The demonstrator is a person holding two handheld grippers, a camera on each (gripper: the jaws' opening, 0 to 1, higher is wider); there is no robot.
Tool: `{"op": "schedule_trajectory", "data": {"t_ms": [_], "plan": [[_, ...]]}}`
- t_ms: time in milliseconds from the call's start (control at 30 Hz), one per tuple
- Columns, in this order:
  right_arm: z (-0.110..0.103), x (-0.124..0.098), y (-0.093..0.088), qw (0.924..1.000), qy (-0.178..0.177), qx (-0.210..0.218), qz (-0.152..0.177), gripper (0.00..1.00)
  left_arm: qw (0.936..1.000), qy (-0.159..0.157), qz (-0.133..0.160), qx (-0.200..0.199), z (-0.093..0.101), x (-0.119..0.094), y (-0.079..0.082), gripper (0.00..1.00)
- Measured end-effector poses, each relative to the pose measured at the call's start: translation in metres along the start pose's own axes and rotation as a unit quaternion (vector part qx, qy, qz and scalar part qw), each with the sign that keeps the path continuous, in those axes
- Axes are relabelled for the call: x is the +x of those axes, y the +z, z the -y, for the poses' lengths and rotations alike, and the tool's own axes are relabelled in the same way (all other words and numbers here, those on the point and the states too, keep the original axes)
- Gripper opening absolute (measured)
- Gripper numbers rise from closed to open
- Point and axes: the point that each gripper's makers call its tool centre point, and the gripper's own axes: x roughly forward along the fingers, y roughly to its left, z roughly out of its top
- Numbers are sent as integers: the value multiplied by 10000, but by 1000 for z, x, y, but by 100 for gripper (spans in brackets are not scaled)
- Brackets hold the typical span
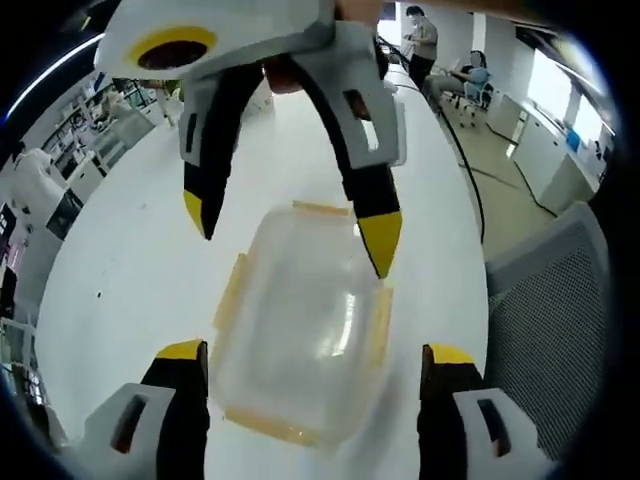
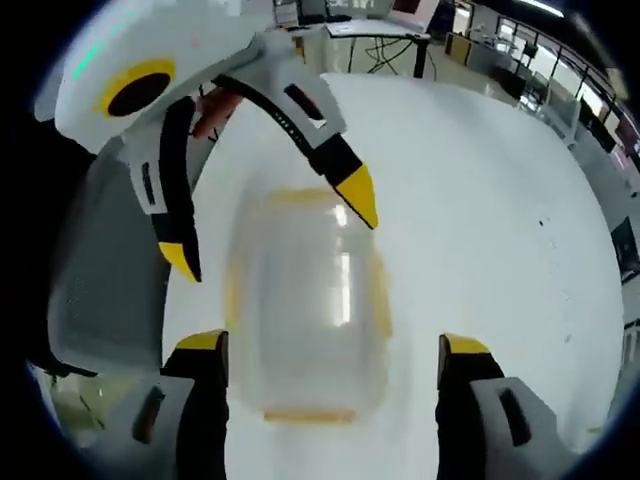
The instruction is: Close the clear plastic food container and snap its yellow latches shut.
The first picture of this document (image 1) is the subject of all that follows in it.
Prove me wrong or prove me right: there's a thick black cable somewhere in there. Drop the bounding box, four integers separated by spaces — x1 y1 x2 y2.
379 37 559 246

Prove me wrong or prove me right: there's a grey mesh office chair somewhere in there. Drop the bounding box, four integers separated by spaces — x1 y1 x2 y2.
486 199 612 464

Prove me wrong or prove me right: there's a white cabinet row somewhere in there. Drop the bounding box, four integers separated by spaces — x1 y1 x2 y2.
497 92 609 214

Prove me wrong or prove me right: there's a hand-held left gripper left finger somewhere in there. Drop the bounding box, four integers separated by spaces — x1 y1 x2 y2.
82 338 211 480

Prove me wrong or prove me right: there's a white swivel chair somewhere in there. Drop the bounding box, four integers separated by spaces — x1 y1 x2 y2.
444 79 497 130

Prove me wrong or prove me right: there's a person's right hand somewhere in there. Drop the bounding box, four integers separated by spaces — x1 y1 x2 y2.
332 0 387 25

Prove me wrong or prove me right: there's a clear box with yellow buckle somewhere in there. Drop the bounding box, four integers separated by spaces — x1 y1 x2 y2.
209 199 395 449

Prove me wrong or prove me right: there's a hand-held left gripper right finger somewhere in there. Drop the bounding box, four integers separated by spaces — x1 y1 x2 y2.
417 342 557 480

